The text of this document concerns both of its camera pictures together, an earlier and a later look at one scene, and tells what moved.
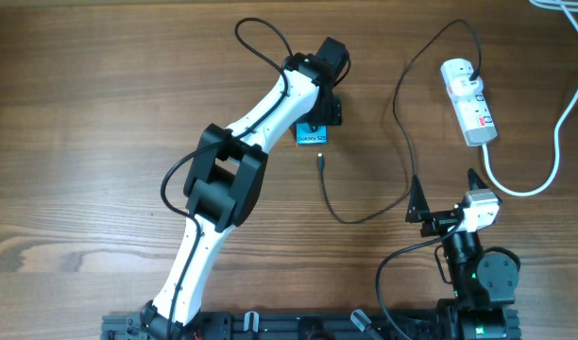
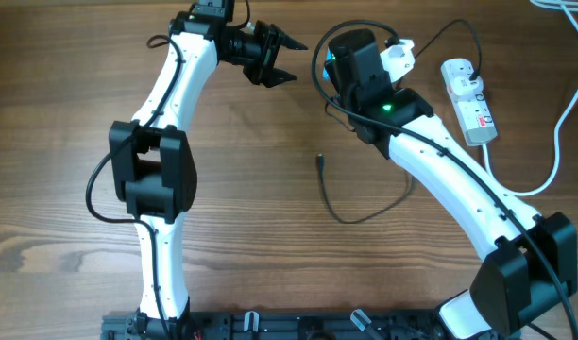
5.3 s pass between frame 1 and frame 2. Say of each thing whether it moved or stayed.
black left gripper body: moved
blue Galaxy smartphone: moved
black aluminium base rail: stayed
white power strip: stayed
